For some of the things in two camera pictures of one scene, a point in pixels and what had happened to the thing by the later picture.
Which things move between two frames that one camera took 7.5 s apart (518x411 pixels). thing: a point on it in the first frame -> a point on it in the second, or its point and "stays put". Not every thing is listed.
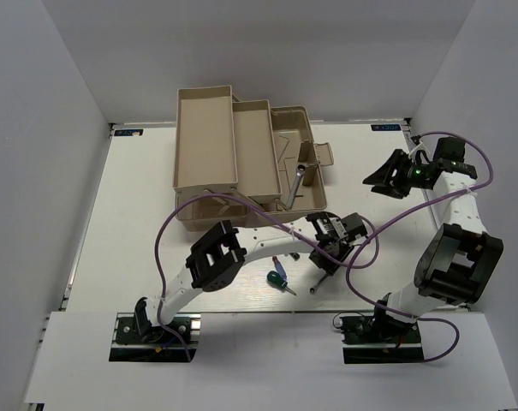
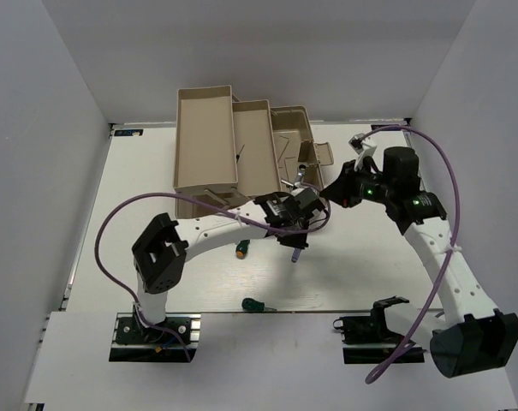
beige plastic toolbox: (263, 155) stays put
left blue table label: (128, 133) stays put
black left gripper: (331, 265) -> (299, 240)
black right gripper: (387, 184) -> (342, 191)
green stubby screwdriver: (276, 278) -> (250, 305)
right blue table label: (386, 128) stays put
